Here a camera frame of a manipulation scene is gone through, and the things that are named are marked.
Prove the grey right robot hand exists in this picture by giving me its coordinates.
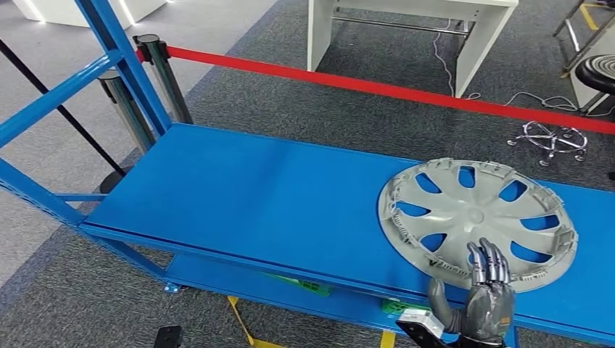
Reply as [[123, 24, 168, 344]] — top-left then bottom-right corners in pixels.
[[426, 237, 516, 344]]

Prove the grey plastic wheel hubcap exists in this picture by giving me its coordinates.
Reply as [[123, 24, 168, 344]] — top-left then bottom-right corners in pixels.
[[377, 158, 579, 294]]

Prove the blue metal shelf rack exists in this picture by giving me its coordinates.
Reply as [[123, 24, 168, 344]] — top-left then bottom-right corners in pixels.
[[0, 0, 615, 348]]

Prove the green plastic crate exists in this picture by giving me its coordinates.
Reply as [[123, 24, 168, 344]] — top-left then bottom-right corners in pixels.
[[266, 273, 334, 298], [381, 297, 429, 317]]

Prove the black stool chrome base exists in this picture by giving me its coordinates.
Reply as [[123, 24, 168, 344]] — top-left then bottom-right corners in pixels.
[[505, 54, 615, 168]]

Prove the red barrier belt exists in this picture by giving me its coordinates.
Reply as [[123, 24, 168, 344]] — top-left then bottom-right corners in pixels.
[[136, 45, 615, 136]]

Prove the white desk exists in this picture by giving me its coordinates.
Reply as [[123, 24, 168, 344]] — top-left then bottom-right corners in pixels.
[[306, 0, 520, 99]]

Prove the black curved floor stand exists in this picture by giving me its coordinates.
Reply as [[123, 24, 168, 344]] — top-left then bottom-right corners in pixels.
[[0, 38, 128, 196]]

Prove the white lit podium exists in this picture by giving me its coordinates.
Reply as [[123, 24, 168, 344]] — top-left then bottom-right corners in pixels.
[[12, 0, 169, 29]]

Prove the white floor cable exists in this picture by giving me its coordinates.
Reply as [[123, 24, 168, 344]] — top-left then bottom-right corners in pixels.
[[432, 19, 615, 119]]

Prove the grey metal frame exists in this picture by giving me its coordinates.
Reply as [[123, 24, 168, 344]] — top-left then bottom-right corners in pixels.
[[552, 0, 615, 80]]

